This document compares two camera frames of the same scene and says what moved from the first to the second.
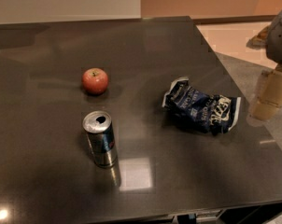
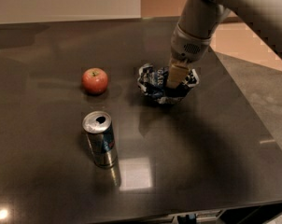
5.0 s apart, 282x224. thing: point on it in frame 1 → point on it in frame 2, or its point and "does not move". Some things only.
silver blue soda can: x=99 y=128 does not move
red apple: x=94 y=80 does not move
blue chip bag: x=212 y=114 → x=152 y=80
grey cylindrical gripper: x=279 y=37 → x=187 y=48
